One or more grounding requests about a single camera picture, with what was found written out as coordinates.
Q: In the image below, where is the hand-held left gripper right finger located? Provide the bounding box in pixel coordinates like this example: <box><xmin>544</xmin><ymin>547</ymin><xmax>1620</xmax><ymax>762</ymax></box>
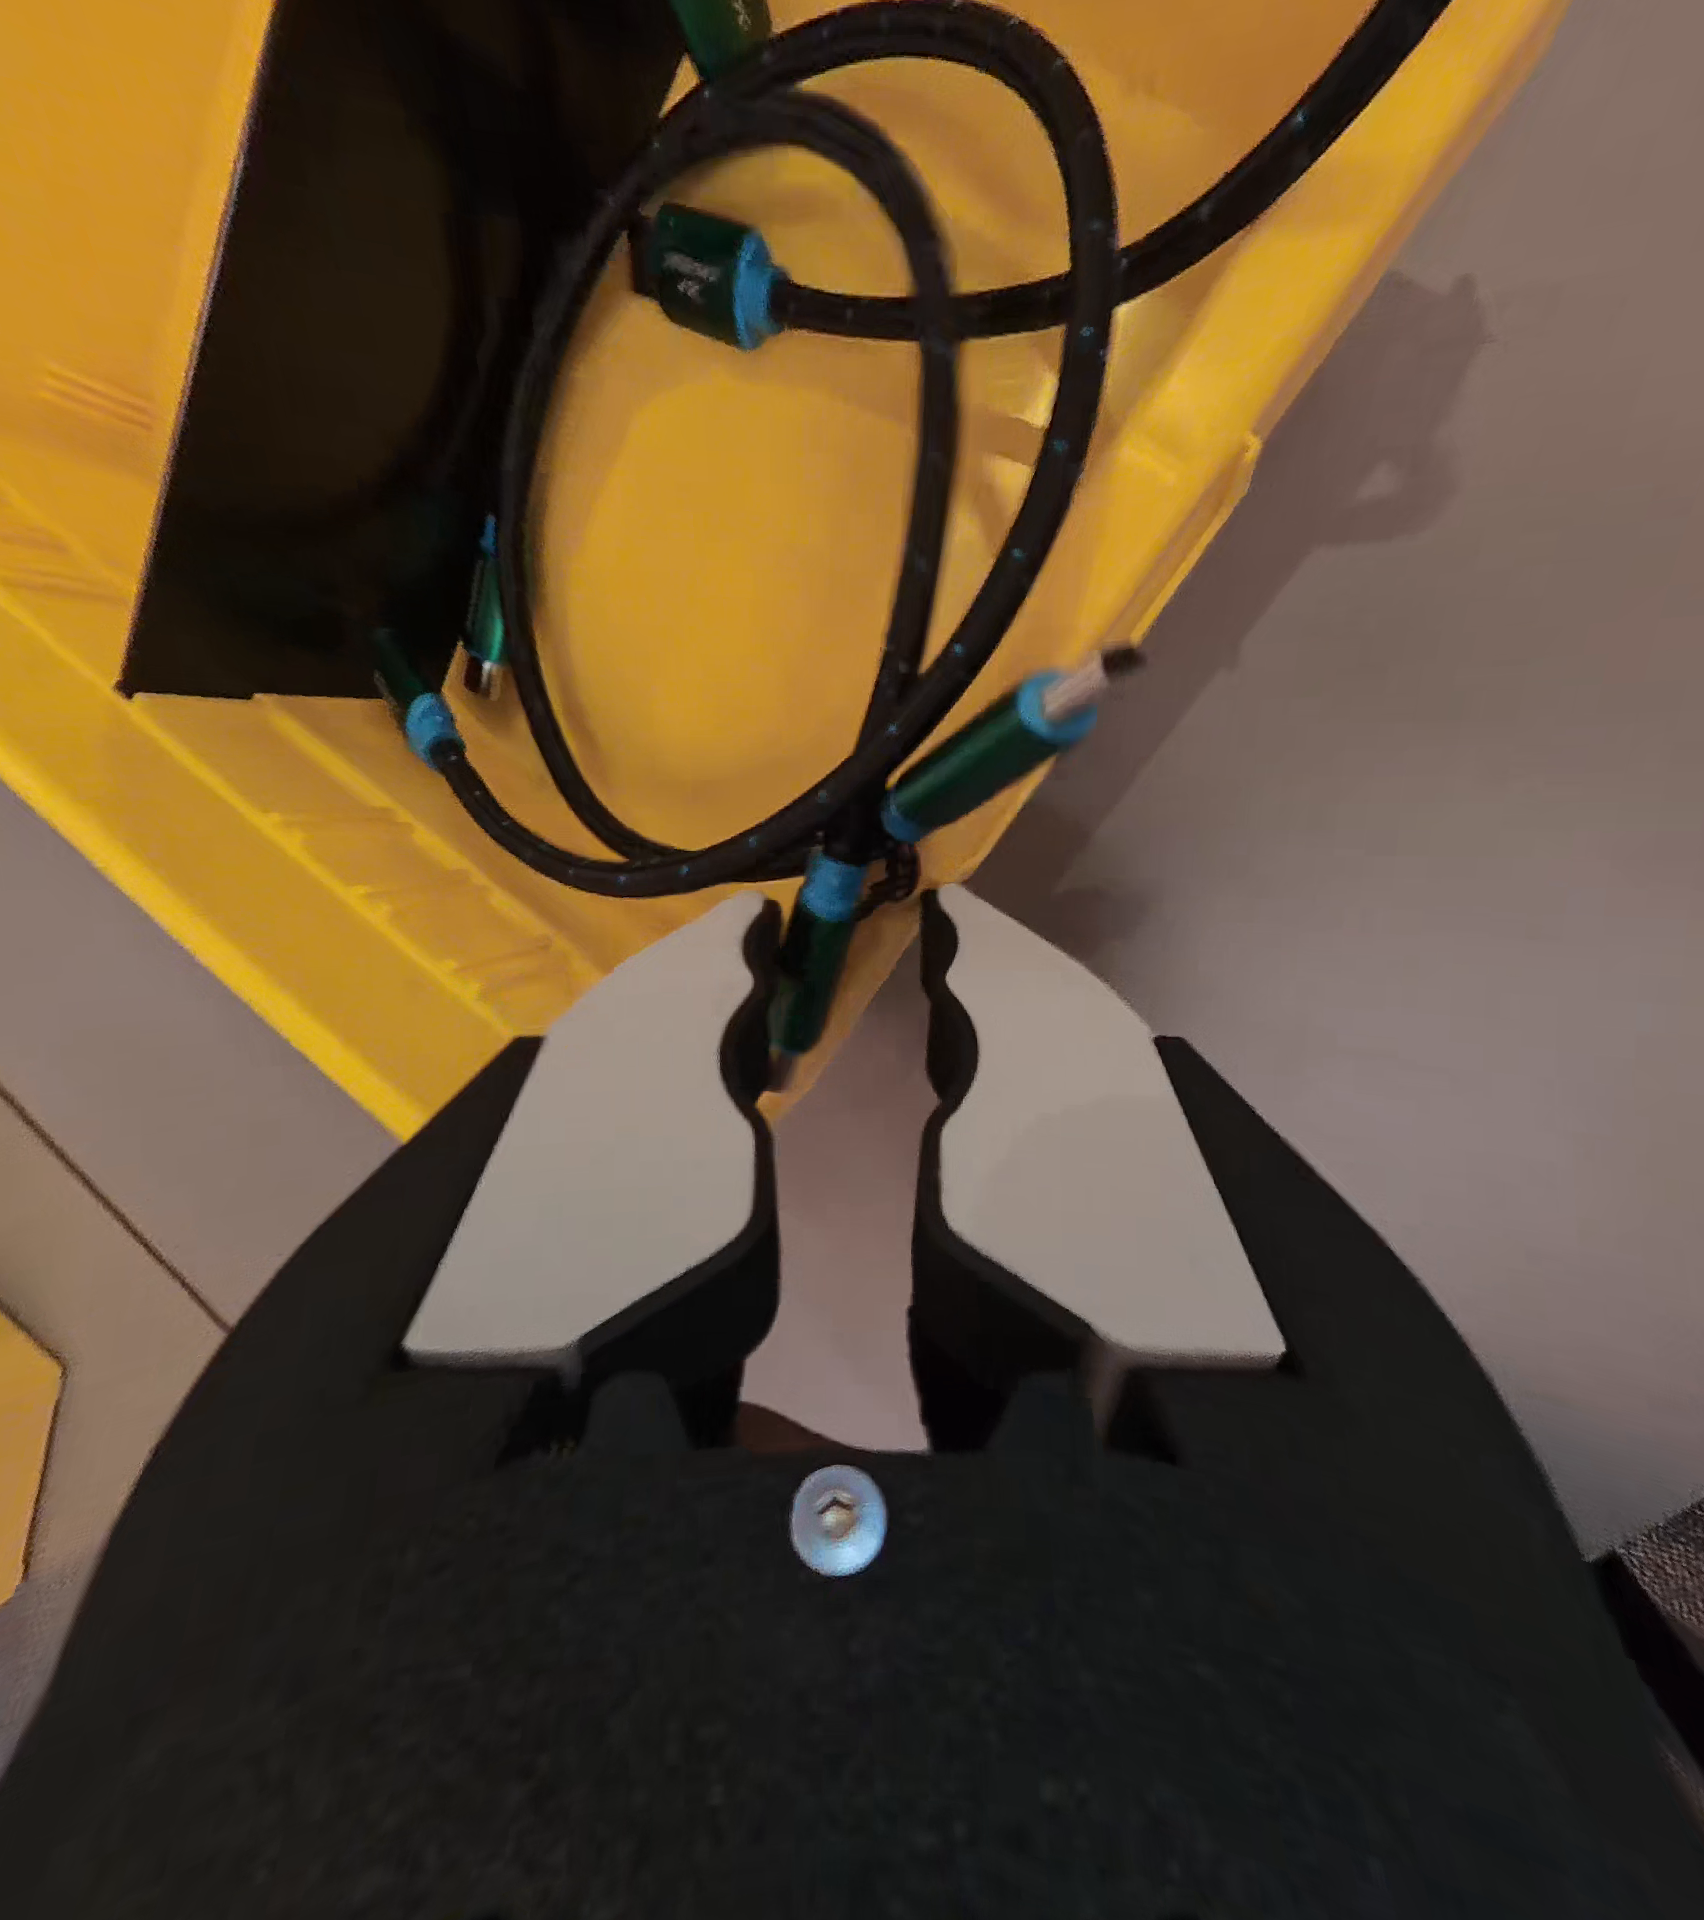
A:
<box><xmin>908</xmin><ymin>881</ymin><xmax>1289</xmax><ymax>1452</ymax></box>

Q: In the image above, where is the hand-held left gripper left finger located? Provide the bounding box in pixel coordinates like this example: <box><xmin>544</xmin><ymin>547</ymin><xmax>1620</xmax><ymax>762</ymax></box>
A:
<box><xmin>402</xmin><ymin>887</ymin><xmax>781</xmax><ymax>1449</ymax></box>

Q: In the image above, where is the black divider panel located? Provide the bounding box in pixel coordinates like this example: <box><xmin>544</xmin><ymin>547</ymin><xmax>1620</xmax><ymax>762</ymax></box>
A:
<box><xmin>115</xmin><ymin>0</ymin><xmax>689</xmax><ymax>703</ymax></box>

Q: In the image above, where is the grey desk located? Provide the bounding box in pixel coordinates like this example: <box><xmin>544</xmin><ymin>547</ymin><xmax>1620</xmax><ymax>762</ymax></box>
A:
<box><xmin>0</xmin><ymin>0</ymin><xmax>1704</xmax><ymax>1741</ymax></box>

